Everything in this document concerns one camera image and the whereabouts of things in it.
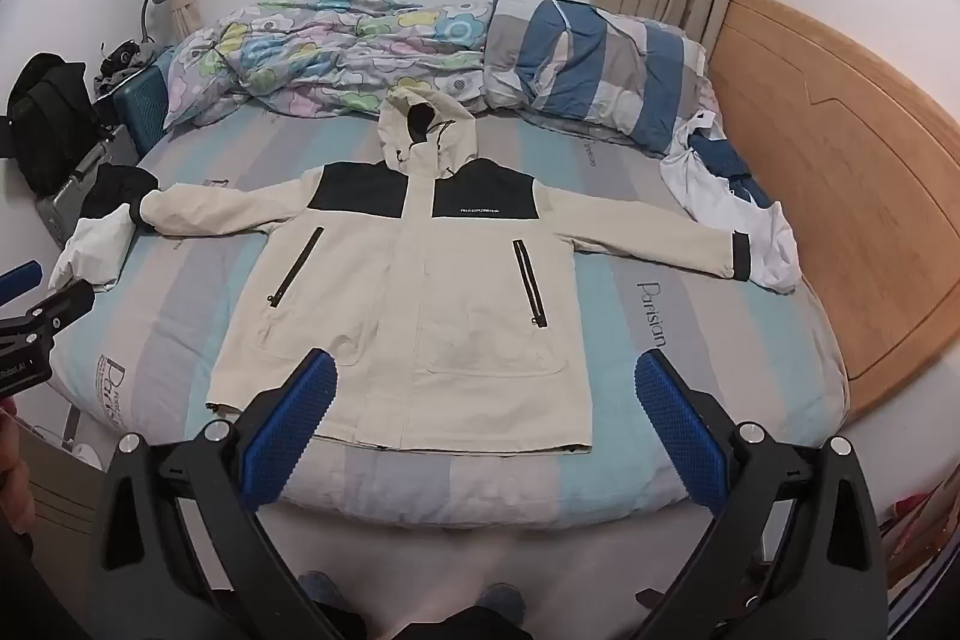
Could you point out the dark clutter pile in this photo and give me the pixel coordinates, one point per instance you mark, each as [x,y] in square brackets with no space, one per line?
[124,59]

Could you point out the red patterned object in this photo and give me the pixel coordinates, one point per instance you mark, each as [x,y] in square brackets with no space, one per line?
[915,524]

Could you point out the silver suitcase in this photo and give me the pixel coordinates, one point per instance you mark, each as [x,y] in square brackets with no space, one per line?
[64,197]

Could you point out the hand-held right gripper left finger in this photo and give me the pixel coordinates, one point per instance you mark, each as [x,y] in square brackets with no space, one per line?
[292,430]

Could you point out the blue slipper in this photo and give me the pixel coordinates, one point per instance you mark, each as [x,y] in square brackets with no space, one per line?
[324,591]
[502,601]

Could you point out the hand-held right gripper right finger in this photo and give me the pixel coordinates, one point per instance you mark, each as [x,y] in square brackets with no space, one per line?
[679,430]

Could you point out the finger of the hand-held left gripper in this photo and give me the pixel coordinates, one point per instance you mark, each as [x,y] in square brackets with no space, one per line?
[19,281]
[64,306]

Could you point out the teal suitcase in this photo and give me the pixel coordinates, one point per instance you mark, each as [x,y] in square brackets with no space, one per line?
[146,104]

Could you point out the white and blue garment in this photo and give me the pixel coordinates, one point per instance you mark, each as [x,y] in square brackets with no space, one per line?
[705,183]

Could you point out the bed with striped sheet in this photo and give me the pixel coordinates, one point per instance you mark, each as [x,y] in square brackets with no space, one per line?
[660,400]

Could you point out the floral duvet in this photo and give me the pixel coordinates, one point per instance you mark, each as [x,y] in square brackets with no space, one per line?
[300,63]

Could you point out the blue grey plaid pillow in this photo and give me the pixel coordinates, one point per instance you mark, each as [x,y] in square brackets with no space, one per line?
[592,63]

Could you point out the white cloth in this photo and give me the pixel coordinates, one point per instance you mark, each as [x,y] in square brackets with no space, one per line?
[94,246]

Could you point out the black cloth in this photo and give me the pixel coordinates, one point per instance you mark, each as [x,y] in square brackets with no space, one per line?
[116,186]

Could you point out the cream and black hooded jacket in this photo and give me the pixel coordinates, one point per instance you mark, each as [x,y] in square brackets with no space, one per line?
[420,310]

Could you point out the black backpack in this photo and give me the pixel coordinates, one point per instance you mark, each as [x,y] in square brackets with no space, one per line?
[49,115]

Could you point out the person's dark pants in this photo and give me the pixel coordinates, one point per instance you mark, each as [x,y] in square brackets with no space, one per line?
[442,626]

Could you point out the wooden headboard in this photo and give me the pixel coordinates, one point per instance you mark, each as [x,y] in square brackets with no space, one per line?
[847,175]

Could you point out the person's left hand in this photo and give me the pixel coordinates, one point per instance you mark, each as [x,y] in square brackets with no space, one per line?
[11,475]

